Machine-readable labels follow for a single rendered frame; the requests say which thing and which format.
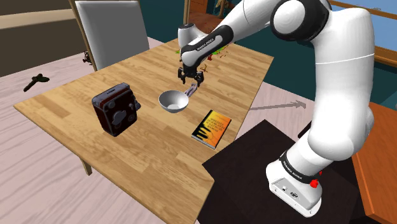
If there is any small purple grey object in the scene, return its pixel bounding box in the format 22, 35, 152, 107
184, 83, 199, 97

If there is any white grey bowl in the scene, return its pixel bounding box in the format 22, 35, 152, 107
158, 90, 190, 114

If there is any green red flat thing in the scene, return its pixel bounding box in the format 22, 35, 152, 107
175, 43, 232, 62

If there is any orange and black book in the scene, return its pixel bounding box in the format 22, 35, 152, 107
190, 109, 233, 150

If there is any brown wooden cabinet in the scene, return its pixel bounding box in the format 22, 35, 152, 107
183, 0, 229, 26

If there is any light wooden table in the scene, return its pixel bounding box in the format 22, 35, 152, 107
13, 38, 275, 224

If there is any small dark red thing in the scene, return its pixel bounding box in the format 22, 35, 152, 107
81, 50, 94, 65

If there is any dark robot stand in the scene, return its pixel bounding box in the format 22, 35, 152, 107
197, 119, 370, 224

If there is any dark angular thing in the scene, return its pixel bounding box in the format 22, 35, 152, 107
22, 73, 51, 93

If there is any wooden framed window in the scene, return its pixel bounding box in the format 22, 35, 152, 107
328, 0, 397, 68

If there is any orange wooden furniture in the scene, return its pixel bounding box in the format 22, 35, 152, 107
351, 101, 397, 224

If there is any dark red vintage camera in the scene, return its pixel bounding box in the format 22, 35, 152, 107
91, 82, 142, 137

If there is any grey chair with wooden frame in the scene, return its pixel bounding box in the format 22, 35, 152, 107
69, 0, 151, 72

